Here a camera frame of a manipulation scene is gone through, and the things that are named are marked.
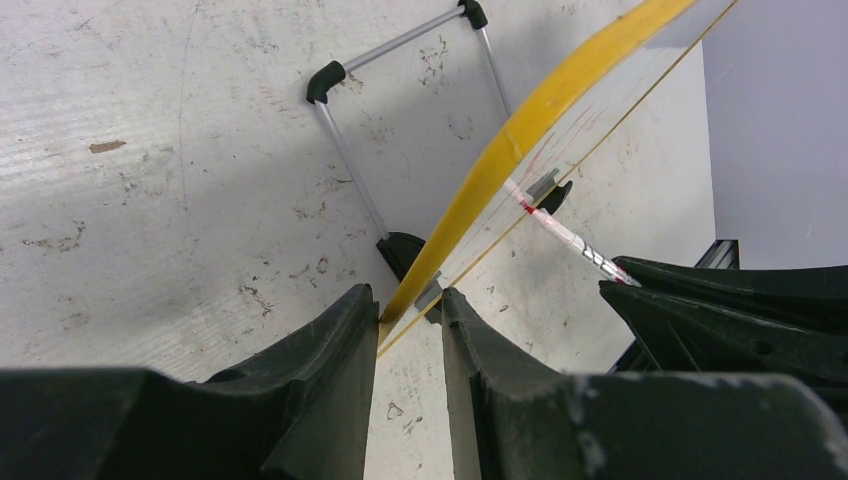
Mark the red whiteboard marker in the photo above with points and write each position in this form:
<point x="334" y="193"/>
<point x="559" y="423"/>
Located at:
<point x="572" y="241"/>

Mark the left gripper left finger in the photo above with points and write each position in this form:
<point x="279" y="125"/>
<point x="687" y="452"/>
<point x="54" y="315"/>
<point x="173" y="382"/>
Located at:
<point x="299" y="409"/>

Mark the yellow framed whiteboard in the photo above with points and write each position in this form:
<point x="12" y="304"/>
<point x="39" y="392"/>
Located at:
<point x="560" y="124"/>

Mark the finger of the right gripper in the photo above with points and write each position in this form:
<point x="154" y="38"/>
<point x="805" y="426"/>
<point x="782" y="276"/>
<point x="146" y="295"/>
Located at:
<point x="811" y="298"/>
<point x="687" y="335"/>

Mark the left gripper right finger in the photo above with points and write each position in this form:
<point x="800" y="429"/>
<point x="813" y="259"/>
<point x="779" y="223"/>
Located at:
<point x="513" y="417"/>

